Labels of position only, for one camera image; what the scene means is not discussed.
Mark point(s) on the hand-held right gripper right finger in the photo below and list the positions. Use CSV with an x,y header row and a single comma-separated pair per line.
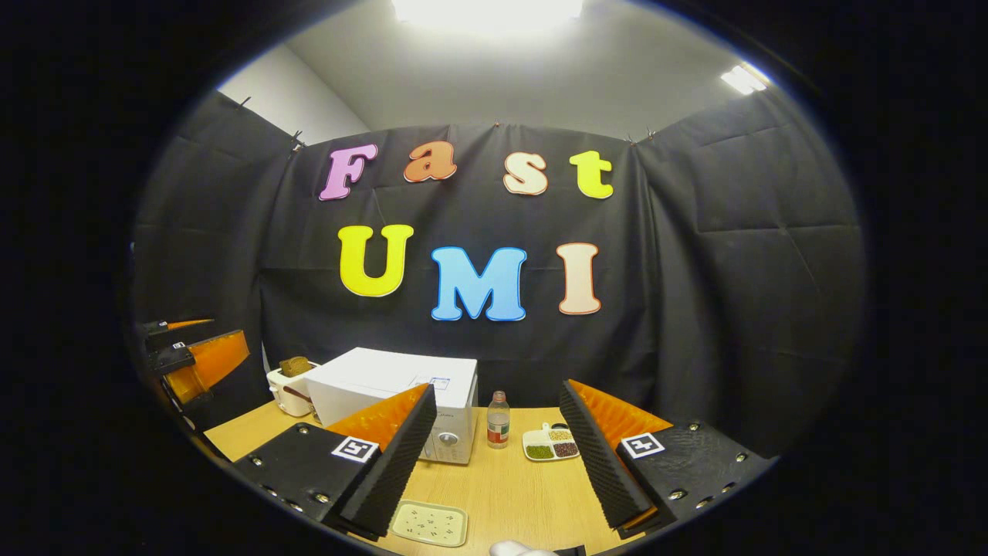
x,y
598,463

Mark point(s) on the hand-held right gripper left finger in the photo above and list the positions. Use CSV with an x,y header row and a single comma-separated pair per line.
x,y
401,463

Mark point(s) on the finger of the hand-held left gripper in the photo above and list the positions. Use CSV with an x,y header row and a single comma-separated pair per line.
x,y
212,363
170,328

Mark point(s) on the pale green speckled tray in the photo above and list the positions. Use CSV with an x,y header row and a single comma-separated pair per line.
x,y
428,523

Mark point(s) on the white microwave oven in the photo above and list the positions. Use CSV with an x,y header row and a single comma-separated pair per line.
x,y
370,374

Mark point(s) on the white divided dish of beans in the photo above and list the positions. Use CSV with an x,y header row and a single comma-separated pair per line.
x,y
540,452

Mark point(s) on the white toaster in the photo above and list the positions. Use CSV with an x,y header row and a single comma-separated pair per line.
x,y
285,394

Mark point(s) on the clear bottle with red label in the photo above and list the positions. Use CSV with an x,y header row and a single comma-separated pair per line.
x,y
498,428

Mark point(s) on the black backdrop cloth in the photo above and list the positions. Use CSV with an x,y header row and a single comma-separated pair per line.
x,y
695,309

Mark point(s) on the small ceiling light panel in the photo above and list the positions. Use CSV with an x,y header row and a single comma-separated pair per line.
x,y
742,79

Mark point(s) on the large ceiling light panel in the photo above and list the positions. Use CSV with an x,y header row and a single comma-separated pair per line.
x,y
486,11

